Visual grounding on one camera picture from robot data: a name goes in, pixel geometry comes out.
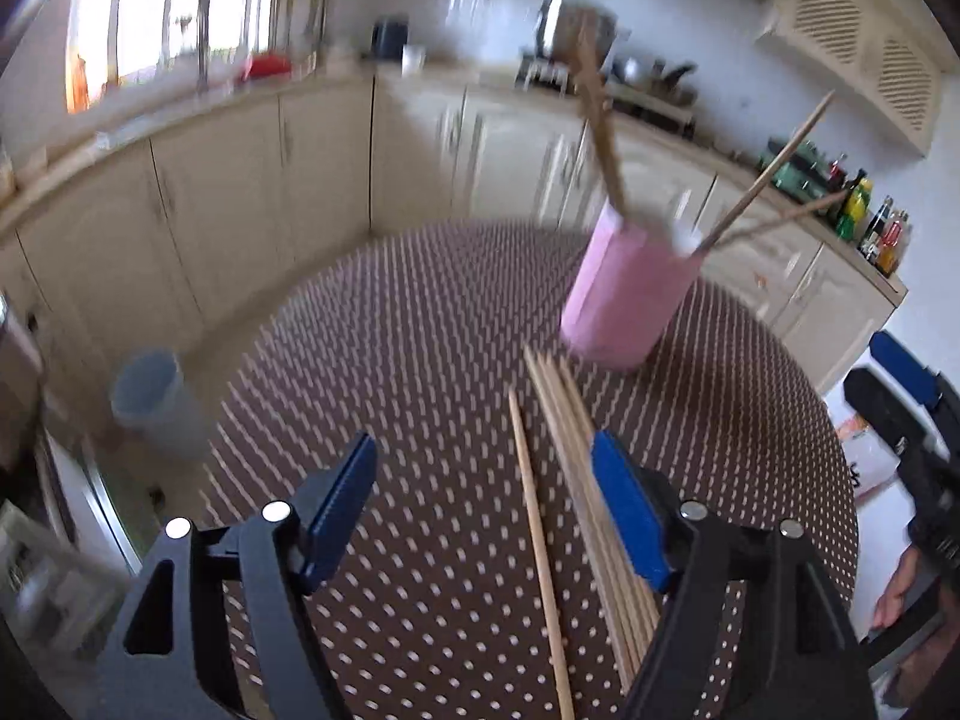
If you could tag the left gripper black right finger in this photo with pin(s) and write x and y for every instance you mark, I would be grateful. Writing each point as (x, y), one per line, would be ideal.
(757, 601)

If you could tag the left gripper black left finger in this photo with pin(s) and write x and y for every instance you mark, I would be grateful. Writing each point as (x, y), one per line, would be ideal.
(168, 654)

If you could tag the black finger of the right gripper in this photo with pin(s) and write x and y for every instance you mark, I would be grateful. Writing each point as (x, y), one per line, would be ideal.
(904, 402)

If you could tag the wooden chopstick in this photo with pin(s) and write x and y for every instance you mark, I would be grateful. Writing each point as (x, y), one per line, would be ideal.
(542, 563)
(563, 435)
(716, 232)
(787, 217)
(638, 609)
(591, 90)

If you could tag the person's right hand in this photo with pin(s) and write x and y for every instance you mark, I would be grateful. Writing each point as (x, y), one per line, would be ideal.
(916, 671)

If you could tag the brown polka dot tablecloth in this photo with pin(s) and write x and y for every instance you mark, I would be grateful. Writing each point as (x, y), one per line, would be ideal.
(419, 340)

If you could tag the wooden chopstick on table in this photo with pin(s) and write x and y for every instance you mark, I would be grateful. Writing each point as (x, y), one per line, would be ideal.
(542, 563)
(638, 609)
(563, 435)

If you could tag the grey plastic trash bin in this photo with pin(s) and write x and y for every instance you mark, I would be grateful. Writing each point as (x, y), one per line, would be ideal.
(151, 397)

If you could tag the yellow green bottle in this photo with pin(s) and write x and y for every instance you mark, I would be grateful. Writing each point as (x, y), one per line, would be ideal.
(854, 210)

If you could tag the wooden chopstick in holder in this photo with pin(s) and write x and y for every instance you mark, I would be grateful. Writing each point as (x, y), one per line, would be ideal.
(787, 217)

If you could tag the green electric cooker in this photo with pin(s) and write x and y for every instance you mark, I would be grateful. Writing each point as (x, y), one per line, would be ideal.
(802, 177)

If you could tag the pink cylindrical utensil holder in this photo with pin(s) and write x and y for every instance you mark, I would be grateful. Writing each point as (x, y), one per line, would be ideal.
(633, 278)

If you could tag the steel wok with lid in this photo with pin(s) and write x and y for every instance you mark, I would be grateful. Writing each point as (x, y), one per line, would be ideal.
(656, 79)

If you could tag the stainless steel steamer pot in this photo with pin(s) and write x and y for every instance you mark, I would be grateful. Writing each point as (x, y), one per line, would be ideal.
(559, 25)

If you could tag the red pot in sink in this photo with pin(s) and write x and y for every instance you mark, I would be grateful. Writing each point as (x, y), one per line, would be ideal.
(264, 65)

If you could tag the white mug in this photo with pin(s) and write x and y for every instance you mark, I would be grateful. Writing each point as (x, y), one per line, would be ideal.
(413, 60)

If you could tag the dark blue kettle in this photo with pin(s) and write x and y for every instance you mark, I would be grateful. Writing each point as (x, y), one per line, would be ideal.
(389, 38)

